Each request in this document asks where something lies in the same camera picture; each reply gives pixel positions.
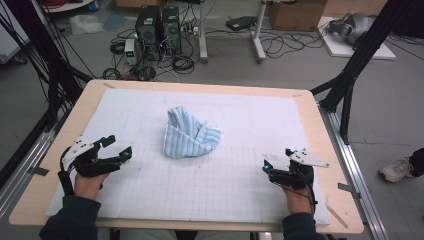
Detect black tape piece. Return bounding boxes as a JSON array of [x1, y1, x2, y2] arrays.
[[337, 182, 362, 200], [28, 166, 50, 177]]

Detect white grid mat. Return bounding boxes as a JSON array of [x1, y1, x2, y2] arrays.
[[45, 88, 331, 225]]

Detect person's right hand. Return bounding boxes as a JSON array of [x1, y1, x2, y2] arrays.
[[283, 185, 316, 215]]

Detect white desk leg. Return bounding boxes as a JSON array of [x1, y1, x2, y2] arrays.
[[198, 0, 209, 64], [251, 0, 268, 64]]

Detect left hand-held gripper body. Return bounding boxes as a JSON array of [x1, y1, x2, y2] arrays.
[[61, 134, 120, 178]]

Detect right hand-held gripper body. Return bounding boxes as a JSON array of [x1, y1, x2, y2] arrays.
[[268, 148, 331, 190]]

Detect black flat device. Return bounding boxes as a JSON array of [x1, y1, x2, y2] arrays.
[[225, 15, 258, 32]]

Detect white floor board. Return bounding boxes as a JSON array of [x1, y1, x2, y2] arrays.
[[317, 15, 397, 61]]

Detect grey headset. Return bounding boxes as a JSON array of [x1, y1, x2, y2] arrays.
[[327, 12, 376, 46]]

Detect person's legs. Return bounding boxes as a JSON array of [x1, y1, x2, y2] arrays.
[[119, 229, 254, 240]]

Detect large cardboard box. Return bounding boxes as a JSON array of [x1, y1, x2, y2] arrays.
[[269, 0, 328, 32]]

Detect white power supply box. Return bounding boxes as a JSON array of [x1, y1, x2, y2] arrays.
[[124, 38, 138, 66]]

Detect black cable coil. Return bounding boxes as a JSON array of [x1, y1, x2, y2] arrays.
[[171, 54, 196, 75]]

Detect tangle of floor cables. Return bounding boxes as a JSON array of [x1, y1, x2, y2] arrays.
[[259, 28, 329, 59]]

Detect aluminium rail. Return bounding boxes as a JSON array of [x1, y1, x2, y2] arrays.
[[0, 109, 68, 218], [318, 106, 389, 240]]

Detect clear plastic bag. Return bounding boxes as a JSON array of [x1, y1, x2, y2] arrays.
[[69, 14, 105, 36]]

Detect wide black computer tower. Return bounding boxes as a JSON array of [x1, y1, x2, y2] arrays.
[[134, 5, 162, 62]]

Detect white cabinet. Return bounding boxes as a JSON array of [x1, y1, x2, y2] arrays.
[[0, 9, 29, 64]]

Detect narrow black computer tower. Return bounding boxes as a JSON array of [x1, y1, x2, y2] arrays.
[[161, 6, 183, 56]]

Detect white round table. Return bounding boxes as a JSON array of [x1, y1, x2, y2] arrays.
[[39, 0, 96, 14]]

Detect black metal frame stand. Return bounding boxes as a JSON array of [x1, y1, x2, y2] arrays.
[[0, 0, 93, 133], [309, 0, 414, 145]]

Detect person's left hand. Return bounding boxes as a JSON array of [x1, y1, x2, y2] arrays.
[[73, 171, 109, 201]]

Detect right hand-held gripper cable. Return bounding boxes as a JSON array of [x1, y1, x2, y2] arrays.
[[293, 176, 318, 214]]

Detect blue striped towel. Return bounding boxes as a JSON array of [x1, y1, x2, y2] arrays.
[[162, 105, 222, 160]]

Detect thin wooden strip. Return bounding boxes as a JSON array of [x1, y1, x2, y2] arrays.
[[325, 203, 349, 230]]

